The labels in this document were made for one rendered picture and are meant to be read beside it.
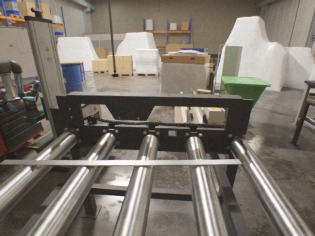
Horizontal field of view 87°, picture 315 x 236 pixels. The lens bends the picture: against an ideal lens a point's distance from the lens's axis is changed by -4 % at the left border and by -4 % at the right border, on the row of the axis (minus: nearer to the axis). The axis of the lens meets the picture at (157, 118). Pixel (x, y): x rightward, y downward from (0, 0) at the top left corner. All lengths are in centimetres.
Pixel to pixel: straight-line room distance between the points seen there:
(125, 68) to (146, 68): 103
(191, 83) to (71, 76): 398
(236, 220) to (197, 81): 373
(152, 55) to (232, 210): 864
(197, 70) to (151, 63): 515
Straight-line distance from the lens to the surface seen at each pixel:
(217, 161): 96
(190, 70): 434
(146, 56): 919
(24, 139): 316
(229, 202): 97
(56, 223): 78
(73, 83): 646
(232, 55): 463
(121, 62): 930
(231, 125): 126
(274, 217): 85
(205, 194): 79
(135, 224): 69
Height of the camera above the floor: 147
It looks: 23 degrees down
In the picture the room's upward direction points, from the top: straight up
